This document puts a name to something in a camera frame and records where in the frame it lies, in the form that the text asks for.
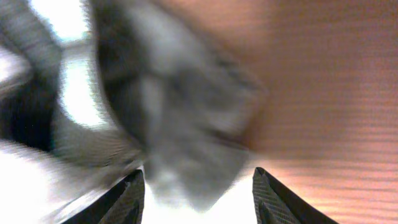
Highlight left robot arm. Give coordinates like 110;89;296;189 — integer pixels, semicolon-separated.
1;0;145;223

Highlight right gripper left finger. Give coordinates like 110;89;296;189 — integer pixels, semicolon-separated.
63;169;145;224

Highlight grey shorts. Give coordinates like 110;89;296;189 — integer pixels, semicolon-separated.
92;1;261;212

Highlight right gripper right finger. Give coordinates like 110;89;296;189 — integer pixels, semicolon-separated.
252;167;338;224

